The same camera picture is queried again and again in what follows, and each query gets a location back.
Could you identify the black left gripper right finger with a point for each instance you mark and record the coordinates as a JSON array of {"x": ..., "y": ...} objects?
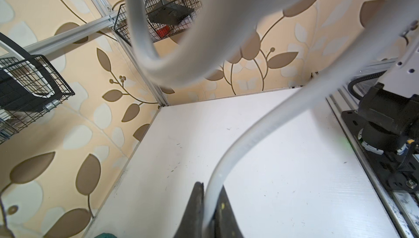
[{"x": 225, "y": 224}]

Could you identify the black wire basket wall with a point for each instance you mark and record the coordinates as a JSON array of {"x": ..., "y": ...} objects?
[
  {"x": 158, "y": 32},
  {"x": 11, "y": 126}
]

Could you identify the dark tool in right basket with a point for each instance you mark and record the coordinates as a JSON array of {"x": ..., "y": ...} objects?
[{"x": 168, "y": 13}]

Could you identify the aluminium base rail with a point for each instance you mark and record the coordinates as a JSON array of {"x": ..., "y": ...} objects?
[{"x": 394, "y": 175}]

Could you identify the aluminium frame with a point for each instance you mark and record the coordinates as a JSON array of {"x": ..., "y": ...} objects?
[{"x": 47, "y": 26}]

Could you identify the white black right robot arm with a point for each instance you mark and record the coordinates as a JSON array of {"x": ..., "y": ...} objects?
[{"x": 391, "y": 107}]

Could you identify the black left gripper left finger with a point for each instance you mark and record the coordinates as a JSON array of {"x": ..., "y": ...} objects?
[{"x": 192, "y": 221}]

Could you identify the black wire basket right wall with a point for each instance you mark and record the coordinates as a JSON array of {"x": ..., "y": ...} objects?
[{"x": 158, "y": 32}]

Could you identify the green plastic tool case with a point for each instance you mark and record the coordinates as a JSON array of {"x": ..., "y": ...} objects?
[{"x": 105, "y": 235}]

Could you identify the black wire basket back wall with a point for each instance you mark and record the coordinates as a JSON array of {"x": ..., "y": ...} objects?
[{"x": 11, "y": 126}]

